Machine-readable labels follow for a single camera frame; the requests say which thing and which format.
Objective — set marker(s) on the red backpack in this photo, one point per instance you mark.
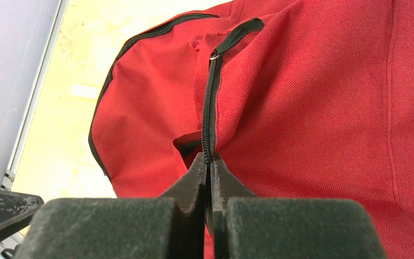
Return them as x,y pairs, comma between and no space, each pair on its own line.
300,99

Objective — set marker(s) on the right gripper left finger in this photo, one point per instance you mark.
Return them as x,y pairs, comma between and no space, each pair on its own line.
169,226

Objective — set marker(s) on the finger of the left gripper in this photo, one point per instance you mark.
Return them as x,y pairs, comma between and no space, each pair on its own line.
16,211

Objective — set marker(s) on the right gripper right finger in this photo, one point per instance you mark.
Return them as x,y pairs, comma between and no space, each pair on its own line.
244,225

